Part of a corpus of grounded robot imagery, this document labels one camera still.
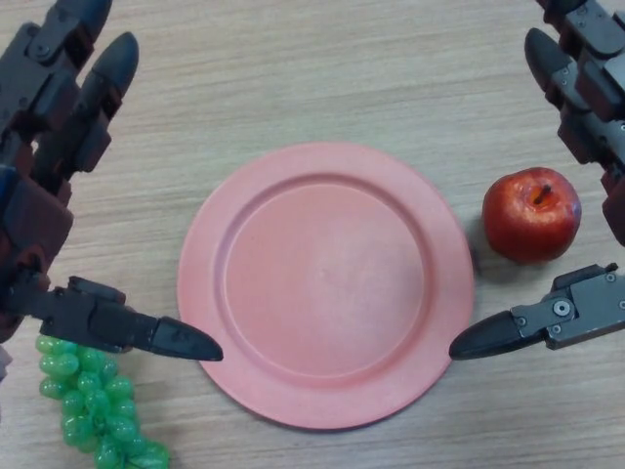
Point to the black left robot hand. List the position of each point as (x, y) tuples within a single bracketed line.
[(39, 132)]

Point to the red apple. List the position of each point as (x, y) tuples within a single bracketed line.
[(522, 225)]

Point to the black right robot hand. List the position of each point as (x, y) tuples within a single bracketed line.
[(595, 98)]

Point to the pink round plate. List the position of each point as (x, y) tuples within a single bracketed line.
[(322, 273)]

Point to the green grapes bunch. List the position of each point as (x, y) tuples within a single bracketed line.
[(93, 396)]

